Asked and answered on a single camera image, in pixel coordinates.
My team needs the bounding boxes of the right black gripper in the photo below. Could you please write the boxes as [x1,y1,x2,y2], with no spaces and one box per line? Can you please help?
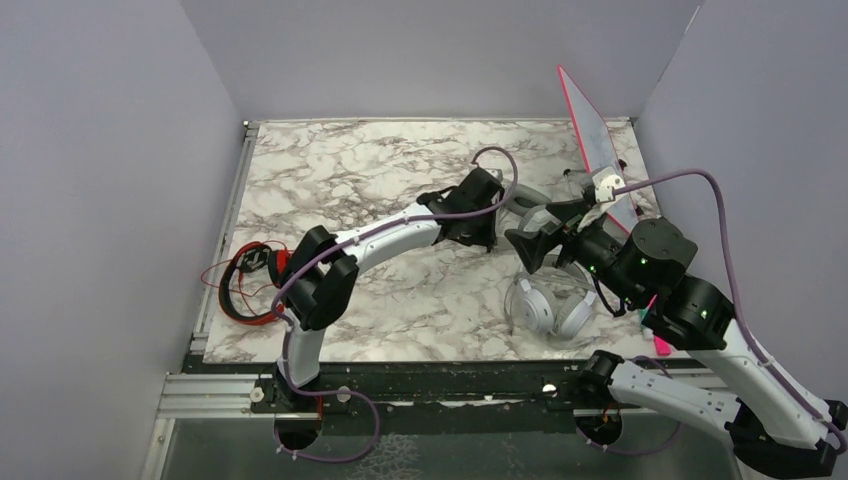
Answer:
[505,196,644,306]

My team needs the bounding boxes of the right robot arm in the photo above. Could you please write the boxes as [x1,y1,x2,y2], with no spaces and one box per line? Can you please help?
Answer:
[505,200,847,479]

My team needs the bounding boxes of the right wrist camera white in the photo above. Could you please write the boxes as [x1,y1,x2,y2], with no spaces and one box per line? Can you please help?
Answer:
[578,166,625,231]

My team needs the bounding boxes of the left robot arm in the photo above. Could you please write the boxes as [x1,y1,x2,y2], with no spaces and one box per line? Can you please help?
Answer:
[272,167,517,411]

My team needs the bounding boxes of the pink highlighter marker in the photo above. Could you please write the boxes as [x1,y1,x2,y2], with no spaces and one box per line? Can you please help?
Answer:
[640,296,672,357]

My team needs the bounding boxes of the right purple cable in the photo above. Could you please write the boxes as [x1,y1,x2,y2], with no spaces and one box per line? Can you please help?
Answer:
[576,168,848,458]

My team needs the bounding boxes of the red headphones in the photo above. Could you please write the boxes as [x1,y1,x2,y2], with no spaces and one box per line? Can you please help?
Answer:
[217,240,291,327]

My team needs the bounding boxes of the white gaming headset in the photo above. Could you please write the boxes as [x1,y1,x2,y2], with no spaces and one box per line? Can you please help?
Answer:
[503,266,598,342]

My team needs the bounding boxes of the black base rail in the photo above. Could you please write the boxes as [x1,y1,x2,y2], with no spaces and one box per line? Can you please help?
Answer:
[182,357,704,435]

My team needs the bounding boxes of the pink-framed whiteboard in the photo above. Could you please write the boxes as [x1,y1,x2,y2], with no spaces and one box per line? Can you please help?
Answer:
[557,65,638,233]

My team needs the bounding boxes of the black whiteboard stand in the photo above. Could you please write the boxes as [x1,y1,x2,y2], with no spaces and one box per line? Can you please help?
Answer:
[563,158,644,216]

